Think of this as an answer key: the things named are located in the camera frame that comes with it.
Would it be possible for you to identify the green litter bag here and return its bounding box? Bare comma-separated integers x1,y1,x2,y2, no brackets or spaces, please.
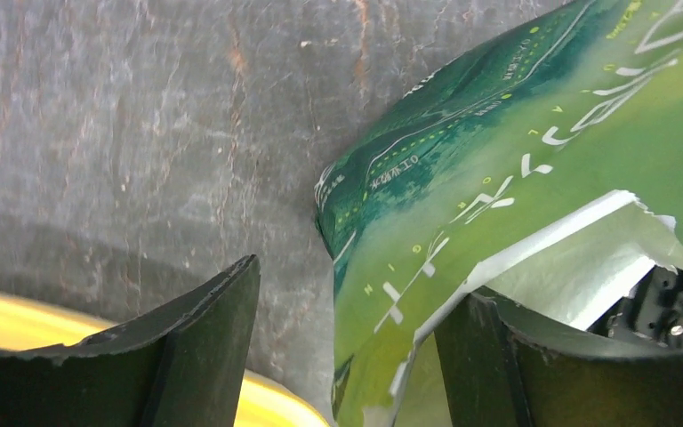
315,1,683,426

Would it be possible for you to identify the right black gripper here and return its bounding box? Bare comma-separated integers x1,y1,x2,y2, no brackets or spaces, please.
589,267,683,348

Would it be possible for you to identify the yellow litter box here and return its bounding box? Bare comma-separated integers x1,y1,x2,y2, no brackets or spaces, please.
0,286,324,426

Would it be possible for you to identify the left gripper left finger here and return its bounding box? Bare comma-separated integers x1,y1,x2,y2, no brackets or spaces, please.
0,255,260,426

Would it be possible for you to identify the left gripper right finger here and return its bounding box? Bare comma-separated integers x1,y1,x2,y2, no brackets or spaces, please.
435,288,683,426

